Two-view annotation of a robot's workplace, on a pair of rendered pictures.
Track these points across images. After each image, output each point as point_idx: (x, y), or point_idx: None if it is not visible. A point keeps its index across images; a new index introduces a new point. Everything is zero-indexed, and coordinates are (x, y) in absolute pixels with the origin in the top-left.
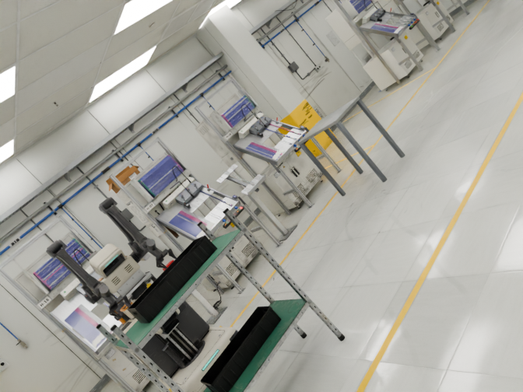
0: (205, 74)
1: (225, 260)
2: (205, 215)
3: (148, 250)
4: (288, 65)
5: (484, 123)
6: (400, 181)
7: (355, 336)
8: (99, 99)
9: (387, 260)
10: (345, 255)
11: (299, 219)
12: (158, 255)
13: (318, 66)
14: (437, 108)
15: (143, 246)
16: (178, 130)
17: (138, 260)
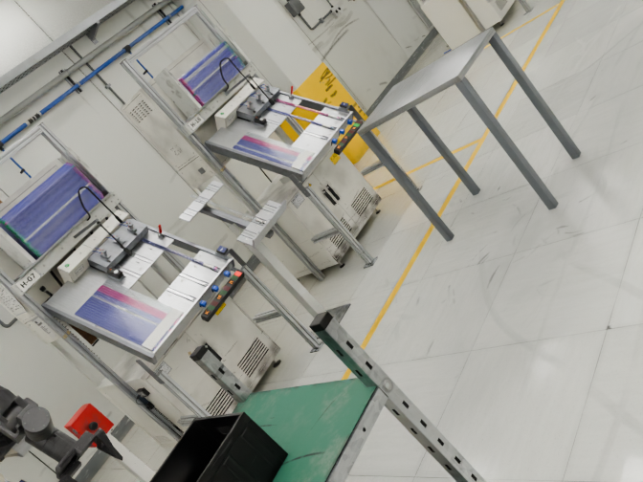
0: (132, 10)
1: (205, 389)
2: (150, 290)
3: (29, 441)
4: (285, 3)
5: None
6: (602, 207)
7: None
8: None
9: None
10: (524, 384)
11: (350, 291)
12: (62, 455)
13: (337, 8)
14: (615, 63)
15: (12, 427)
16: (82, 118)
17: (0, 460)
